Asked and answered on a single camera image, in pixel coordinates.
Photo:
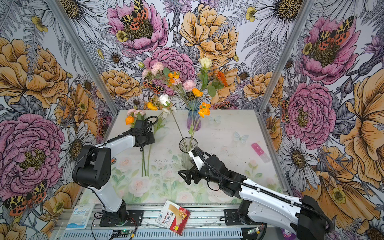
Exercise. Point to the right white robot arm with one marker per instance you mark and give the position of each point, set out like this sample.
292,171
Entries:
302,217

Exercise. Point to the white blue surgical packet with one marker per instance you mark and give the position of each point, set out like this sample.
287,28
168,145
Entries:
80,217

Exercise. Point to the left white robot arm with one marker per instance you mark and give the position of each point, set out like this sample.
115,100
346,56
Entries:
93,169

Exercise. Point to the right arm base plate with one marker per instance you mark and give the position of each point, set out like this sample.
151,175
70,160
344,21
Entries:
231,217

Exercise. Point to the small round orange sticker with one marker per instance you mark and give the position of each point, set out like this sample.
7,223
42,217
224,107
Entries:
112,160

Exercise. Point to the cream white rose stem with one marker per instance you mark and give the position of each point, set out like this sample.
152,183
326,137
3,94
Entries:
206,65

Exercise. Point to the pink rose flower stem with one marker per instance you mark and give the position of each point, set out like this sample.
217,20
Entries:
157,67

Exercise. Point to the orange yellow ranunculus bunch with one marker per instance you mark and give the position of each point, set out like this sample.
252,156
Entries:
204,108

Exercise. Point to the single white bud stem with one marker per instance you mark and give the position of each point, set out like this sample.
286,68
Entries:
164,99

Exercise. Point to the yellow poppy flower stem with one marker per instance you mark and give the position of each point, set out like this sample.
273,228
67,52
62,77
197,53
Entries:
169,83

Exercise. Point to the red white bandage box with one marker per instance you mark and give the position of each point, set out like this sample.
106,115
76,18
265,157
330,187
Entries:
173,217

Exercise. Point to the aluminium frame post left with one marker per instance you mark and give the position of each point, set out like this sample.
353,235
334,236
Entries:
75,40

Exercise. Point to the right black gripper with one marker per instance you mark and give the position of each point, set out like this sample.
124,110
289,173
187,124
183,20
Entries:
195,172

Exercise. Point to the aluminium frame post right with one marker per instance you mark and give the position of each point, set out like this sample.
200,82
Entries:
291,40

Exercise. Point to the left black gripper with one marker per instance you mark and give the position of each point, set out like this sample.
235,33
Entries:
151,140

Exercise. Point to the aluminium frame post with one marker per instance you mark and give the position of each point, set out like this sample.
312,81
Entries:
291,40
75,40

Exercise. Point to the pink peony orange bunch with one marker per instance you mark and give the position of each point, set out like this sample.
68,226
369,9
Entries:
133,115

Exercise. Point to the pink carnation pair stem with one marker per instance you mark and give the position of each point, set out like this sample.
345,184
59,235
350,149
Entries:
189,85

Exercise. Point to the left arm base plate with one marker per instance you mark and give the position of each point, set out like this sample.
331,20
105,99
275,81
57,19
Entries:
132,218

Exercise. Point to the orange gerbera flower stem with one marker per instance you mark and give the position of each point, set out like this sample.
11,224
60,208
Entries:
218,83

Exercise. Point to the purple blue glass vase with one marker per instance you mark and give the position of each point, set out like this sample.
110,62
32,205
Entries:
193,119

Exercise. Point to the clear glass vase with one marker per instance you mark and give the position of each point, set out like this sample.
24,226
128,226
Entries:
185,145

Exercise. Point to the green circuit board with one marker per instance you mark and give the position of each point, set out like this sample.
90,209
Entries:
125,234

